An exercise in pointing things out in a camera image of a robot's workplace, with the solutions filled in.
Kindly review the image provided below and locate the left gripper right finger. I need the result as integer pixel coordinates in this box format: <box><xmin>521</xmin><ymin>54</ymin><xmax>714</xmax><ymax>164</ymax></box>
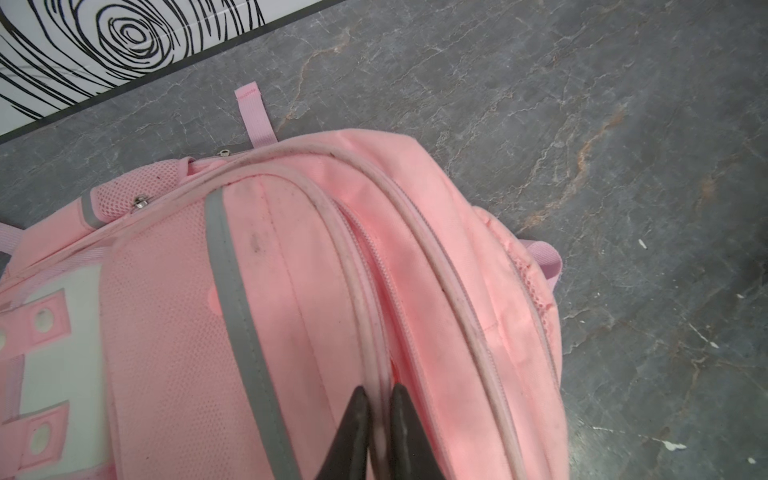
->
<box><xmin>390</xmin><ymin>383</ymin><xmax>446</xmax><ymax>480</ymax></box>

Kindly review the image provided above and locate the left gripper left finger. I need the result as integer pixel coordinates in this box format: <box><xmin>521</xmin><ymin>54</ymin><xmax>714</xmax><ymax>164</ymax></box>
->
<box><xmin>316</xmin><ymin>386</ymin><xmax>372</xmax><ymax>480</ymax></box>

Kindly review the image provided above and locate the pink student backpack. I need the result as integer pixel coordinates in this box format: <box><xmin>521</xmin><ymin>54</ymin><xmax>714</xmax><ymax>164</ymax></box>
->
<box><xmin>1</xmin><ymin>84</ymin><xmax>569</xmax><ymax>479</ymax></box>

